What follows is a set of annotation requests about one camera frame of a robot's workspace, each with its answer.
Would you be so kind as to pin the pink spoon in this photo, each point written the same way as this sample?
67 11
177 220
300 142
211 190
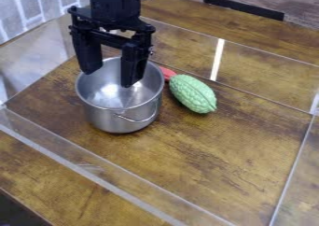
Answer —
167 73

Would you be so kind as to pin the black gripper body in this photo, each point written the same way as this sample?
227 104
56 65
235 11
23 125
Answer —
109 23

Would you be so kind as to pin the stainless steel pot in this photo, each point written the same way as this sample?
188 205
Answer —
115 109

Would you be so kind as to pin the green bitter gourd toy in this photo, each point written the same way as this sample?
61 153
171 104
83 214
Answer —
192 93

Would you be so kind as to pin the black wall strip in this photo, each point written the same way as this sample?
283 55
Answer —
259 11

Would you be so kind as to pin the clear acrylic enclosure wall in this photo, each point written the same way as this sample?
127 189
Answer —
191 169

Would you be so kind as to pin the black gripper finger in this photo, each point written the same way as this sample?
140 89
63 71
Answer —
133 62
88 52

